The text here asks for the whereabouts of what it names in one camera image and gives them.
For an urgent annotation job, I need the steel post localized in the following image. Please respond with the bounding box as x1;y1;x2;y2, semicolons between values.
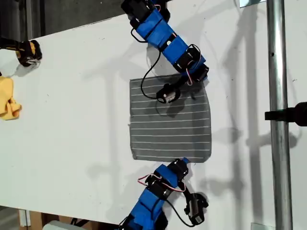
266;0;294;230

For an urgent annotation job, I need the brown cardboard box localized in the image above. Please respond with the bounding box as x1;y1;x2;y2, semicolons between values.
29;211;72;227

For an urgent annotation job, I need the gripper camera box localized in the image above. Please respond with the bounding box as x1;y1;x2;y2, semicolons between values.
185;198;208;227
156;83;181;104

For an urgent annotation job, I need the yellow cloth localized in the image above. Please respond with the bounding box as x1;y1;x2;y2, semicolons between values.
0;76;23;120

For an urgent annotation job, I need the gripper camera cable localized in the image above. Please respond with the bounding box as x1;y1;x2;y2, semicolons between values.
140;50;162;99
165;198;195;228

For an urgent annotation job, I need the white box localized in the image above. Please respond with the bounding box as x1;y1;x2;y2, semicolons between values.
42;220;78;230

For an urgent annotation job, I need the black clamp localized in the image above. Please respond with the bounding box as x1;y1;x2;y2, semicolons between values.
264;102;307;127

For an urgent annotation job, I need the gripper camera stalk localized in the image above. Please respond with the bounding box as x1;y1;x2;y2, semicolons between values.
174;76;190;93
181;182;207;204

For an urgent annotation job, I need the grey striped towel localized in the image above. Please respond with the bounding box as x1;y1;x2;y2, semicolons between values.
127;73;213;163

